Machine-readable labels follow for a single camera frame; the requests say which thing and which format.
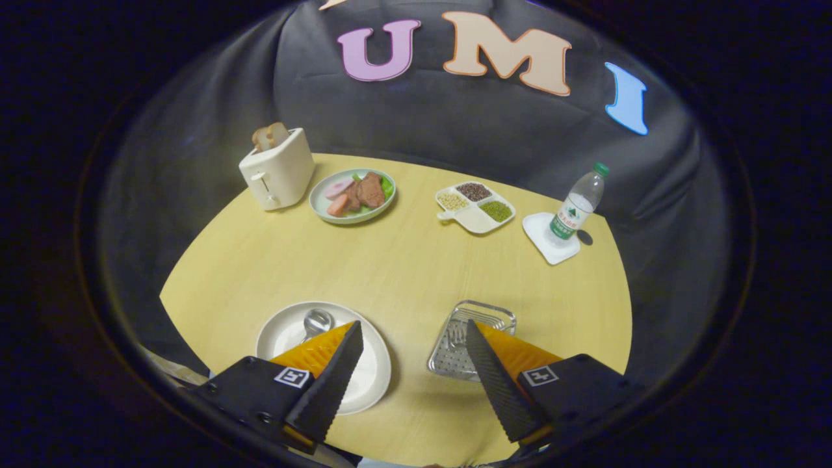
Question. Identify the pink ham slice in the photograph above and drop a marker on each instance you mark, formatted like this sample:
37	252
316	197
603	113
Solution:
338	188

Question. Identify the black backdrop cloth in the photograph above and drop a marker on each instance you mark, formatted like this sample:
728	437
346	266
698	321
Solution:
455	123

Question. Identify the green mung beans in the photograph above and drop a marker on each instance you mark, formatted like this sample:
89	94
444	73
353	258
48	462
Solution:
496	210

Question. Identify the yellow soybeans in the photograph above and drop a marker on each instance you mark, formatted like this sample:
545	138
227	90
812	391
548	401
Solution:
452	201

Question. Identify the metal mesh tray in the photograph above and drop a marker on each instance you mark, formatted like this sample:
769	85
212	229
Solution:
448	357

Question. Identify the cream white toaster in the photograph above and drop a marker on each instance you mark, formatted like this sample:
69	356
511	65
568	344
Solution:
279	172

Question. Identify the pale green round plate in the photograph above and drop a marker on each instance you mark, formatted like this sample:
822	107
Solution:
323	209

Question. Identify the pink sausage slice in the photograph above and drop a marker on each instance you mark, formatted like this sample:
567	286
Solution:
338	205

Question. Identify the white divided dish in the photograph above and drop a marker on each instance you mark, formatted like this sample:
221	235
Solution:
473	220

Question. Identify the clear plastic water bottle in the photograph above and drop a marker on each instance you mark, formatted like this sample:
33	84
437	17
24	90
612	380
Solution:
575	208

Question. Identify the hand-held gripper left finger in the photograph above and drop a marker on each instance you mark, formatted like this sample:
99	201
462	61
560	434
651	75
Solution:
328	383

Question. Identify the toasted bread slice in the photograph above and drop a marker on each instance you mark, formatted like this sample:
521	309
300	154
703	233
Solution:
260	138
277	133

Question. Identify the metal spoon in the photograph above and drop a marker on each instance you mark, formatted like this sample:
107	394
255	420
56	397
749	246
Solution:
317	322

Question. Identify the brown meat slice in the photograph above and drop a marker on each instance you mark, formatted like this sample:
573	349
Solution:
370	190

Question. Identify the white square coaster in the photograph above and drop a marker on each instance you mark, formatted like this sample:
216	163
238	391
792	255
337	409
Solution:
543	244

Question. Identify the white round plate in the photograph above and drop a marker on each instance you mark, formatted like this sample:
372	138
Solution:
286	331

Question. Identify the green lettuce leaf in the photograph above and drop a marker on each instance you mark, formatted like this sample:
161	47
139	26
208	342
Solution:
388	186

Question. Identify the dark brown beans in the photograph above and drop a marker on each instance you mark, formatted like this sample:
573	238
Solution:
474	191

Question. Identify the small dark round disc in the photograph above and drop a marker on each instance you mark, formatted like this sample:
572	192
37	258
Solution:
585	238

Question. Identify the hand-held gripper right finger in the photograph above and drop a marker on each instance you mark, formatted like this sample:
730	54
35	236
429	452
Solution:
497	383

